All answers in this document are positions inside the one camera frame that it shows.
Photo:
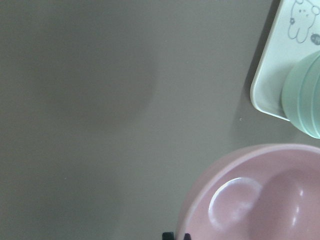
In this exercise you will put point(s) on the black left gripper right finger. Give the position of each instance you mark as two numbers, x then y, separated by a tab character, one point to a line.
187	236

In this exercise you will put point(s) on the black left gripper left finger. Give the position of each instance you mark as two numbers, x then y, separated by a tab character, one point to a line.
168	236

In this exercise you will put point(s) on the small pink bowl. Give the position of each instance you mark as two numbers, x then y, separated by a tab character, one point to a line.
261	192

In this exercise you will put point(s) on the white rabbit tray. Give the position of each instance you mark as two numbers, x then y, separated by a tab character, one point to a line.
294	34

